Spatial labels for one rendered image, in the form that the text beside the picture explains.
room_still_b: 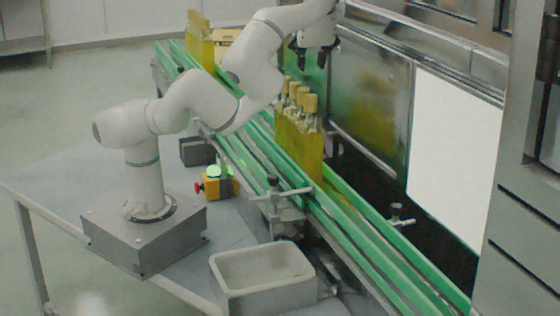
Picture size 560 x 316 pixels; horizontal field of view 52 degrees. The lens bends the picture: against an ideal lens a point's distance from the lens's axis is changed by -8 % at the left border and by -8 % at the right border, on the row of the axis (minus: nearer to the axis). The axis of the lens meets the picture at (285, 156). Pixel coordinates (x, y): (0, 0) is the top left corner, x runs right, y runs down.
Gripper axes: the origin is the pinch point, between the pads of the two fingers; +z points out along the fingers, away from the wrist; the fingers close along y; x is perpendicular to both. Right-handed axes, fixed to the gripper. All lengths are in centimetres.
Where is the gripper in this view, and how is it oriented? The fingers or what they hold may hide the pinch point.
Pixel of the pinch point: (311, 61)
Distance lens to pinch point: 156.0
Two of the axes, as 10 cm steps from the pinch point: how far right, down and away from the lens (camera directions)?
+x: 3.5, 6.0, -7.2
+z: -0.9, 7.8, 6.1
